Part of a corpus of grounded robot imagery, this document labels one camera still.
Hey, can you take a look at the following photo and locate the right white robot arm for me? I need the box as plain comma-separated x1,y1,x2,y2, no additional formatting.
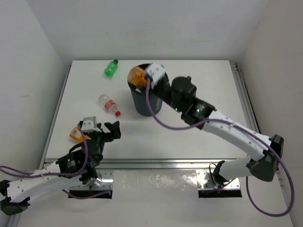
151,75,284,186

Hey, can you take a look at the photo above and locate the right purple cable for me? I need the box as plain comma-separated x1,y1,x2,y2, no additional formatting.
145,79,295,218

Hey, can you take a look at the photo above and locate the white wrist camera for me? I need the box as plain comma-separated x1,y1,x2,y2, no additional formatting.
145,62,166,88
82,116,98,133

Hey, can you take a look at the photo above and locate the orange bottle barcode label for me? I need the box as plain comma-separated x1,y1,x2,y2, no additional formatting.
70,127,83,143

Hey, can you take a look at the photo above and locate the orange bottle brown cap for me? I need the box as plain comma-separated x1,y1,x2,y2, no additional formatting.
127,66,147,87

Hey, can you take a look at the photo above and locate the aluminium frame rail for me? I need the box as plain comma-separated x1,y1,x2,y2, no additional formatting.
7,60,285,227

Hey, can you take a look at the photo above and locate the clear bottle red label left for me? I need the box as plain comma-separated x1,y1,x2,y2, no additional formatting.
98,94,121,117

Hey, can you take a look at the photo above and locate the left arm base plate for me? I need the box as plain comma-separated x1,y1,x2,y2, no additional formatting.
69,169,114,199

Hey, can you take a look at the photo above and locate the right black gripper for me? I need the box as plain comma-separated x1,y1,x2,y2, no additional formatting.
137,77,182,113

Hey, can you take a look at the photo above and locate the purple cable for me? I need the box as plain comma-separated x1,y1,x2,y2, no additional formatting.
145,79,295,218
0,125,112,199

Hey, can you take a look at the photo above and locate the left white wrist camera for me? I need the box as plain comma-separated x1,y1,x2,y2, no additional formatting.
82,116,98,133

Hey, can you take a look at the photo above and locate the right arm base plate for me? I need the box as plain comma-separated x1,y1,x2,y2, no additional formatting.
196,169,242,198

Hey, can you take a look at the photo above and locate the black plastic waste bin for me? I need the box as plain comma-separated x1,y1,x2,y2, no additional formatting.
127,63,162,117

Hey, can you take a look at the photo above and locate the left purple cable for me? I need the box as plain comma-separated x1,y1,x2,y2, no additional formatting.
0,125,112,199

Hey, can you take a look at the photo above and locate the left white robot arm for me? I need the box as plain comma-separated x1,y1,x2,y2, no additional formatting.
0,117,121,216

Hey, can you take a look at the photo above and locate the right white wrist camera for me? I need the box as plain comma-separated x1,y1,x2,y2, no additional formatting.
145,62,166,88

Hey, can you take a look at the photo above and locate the green plastic bottle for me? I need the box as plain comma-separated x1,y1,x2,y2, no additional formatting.
104,59,119,78

